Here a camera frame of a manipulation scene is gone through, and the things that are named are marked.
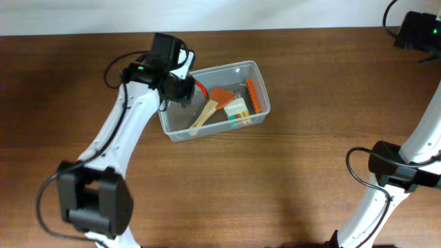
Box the orange handled pliers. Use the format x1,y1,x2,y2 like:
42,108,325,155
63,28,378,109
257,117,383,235
195,81,209,99

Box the orange scraper with wooden handle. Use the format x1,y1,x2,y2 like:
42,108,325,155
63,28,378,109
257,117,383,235
189,87,235,129

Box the clear plastic container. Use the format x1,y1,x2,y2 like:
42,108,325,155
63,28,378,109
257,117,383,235
159,61,271,142

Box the clear pack of coloured plugs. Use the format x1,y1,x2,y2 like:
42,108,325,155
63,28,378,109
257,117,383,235
223,93,251,120

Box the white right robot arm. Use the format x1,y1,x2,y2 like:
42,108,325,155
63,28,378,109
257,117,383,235
325,10,440,248

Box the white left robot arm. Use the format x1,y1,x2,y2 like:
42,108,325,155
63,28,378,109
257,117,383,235
54,33,195,247

